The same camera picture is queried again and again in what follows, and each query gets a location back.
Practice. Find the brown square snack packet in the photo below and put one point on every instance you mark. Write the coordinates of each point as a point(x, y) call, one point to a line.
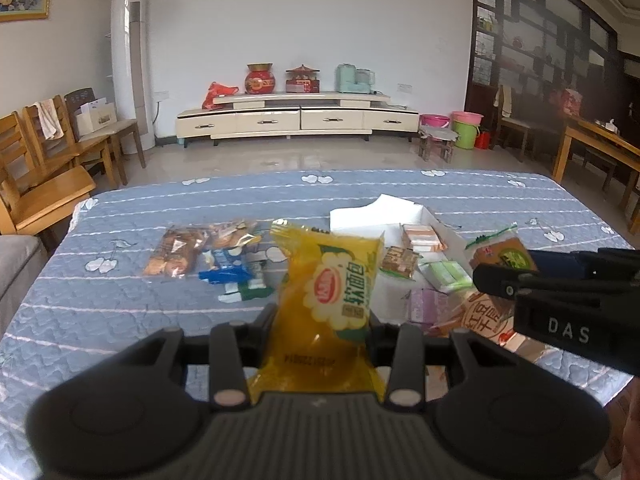
point(505, 255)

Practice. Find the dark back wooden chair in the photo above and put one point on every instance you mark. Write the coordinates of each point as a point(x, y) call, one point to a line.
point(125, 130)

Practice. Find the cream garment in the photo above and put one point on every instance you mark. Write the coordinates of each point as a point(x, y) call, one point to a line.
point(504, 101)

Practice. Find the pale towel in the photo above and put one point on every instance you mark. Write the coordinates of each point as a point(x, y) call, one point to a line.
point(49, 120)

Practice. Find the green bucket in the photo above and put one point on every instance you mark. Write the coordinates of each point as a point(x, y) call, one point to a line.
point(465, 135)

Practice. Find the pink basin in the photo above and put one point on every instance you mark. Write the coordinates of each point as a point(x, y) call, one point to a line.
point(434, 121)

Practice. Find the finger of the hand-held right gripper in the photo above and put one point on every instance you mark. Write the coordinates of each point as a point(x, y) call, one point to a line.
point(500, 282)
point(557, 262)

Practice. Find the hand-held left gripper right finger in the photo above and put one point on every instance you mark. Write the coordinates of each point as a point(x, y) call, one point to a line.
point(382, 345)

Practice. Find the pale clear snack packet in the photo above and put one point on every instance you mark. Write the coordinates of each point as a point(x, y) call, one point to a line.
point(487, 237)

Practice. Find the cream tv cabinet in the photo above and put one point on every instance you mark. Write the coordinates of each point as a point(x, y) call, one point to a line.
point(260, 122)

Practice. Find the blue quilted blanket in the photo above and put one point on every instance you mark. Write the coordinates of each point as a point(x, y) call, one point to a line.
point(150, 195)

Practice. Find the orange white cracker pack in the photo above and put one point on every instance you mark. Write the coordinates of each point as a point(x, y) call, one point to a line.
point(422, 237)

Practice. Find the light wooden chair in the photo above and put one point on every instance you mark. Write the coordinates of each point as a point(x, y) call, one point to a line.
point(50, 190)
point(95, 147)

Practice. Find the mint green appliance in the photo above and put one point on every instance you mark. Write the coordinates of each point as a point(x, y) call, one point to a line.
point(346, 79)

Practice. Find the yellow bread packet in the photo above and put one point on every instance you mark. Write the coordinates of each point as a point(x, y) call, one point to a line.
point(320, 285)

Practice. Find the red gold jar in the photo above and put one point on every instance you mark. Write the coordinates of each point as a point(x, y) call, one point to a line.
point(260, 81)

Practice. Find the small wooden stool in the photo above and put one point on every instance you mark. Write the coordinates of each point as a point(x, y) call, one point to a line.
point(436, 135)

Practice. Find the green white snack packet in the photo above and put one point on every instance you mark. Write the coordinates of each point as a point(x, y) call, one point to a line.
point(250, 287)

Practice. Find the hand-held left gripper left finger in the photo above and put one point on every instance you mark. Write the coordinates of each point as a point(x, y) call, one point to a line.
point(261, 340)

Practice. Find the red print bread bag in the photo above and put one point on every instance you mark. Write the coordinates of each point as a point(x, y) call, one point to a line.
point(480, 317)

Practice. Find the white standing air conditioner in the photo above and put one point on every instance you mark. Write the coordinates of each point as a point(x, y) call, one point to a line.
point(125, 70)

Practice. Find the clear round biscuit packet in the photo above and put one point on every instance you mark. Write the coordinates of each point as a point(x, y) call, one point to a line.
point(230, 235)

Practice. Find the wooden side table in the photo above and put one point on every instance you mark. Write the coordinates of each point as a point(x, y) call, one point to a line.
point(600, 139)

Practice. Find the dark wooden display shelf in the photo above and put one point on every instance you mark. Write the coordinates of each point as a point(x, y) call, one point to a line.
point(530, 35)

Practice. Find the red gift box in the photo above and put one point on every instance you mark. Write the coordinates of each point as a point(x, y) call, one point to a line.
point(302, 82)

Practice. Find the light green snack packet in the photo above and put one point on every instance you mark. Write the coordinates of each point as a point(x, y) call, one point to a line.
point(447, 274)

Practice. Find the white cardboard box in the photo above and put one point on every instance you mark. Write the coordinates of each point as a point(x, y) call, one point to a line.
point(95, 117)

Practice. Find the brown cookie packet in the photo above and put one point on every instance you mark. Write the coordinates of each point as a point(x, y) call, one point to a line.
point(400, 260)

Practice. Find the purple snack packet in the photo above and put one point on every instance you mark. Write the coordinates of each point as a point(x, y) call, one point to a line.
point(425, 307)

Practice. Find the dark wooden chair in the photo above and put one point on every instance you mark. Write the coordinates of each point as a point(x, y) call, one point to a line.
point(125, 130)
point(515, 125)

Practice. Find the small red container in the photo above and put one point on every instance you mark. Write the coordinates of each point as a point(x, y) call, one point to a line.
point(482, 140)

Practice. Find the orange red plastic bag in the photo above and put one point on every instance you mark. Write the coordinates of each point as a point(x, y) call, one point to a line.
point(217, 96)

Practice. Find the blue biscuit packet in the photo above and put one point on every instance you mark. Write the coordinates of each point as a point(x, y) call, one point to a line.
point(227, 265)

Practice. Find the clear brown bread packet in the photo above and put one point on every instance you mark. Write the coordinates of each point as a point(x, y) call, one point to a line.
point(175, 252)

